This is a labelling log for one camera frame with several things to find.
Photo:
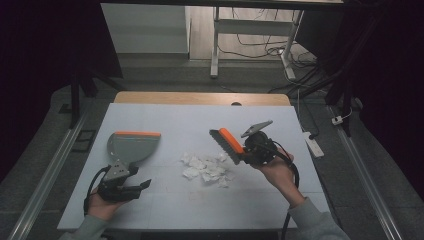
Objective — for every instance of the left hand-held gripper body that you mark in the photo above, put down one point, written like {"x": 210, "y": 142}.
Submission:
{"x": 115, "y": 188}

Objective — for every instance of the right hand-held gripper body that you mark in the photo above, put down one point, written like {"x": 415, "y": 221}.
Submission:
{"x": 261, "y": 148}

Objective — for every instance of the orange hand brush grey bristles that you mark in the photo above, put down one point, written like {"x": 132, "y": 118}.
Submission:
{"x": 230, "y": 143}

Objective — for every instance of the grey dustpan with orange edge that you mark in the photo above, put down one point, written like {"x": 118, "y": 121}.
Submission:
{"x": 133, "y": 146}

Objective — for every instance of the pile of white paper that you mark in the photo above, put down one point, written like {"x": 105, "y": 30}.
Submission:
{"x": 208, "y": 170}

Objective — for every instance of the person's left hand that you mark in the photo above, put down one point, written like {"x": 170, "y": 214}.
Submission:
{"x": 101, "y": 208}

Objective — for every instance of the person's right hand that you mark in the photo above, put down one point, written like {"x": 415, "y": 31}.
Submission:
{"x": 283, "y": 173}

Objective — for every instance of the white power strip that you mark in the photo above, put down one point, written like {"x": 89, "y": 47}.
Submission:
{"x": 313, "y": 144}

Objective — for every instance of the white table mat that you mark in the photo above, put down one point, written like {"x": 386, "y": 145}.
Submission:
{"x": 186, "y": 116}

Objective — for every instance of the wooden table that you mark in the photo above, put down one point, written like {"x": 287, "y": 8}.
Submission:
{"x": 200, "y": 98}

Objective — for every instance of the small white plug adapter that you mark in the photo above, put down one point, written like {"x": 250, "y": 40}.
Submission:
{"x": 337, "y": 120}

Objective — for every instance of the black metal stand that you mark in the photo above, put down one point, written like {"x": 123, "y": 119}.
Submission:
{"x": 345, "y": 96}
{"x": 75, "y": 93}

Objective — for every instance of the white cabinet panel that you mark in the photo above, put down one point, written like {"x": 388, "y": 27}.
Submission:
{"x": 145, "y": 28}

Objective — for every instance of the black rectangular floor frame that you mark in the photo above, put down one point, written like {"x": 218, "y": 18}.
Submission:
{"x": 85, "y": 141}

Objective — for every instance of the aluminium floor rail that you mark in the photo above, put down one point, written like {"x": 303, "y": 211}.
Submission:
{"x": 46, "y": 180}
{"x": 366, "y": 180}

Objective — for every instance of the white metal desk frame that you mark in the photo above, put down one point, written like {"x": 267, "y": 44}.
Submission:
{"x": 253, "y": 27}

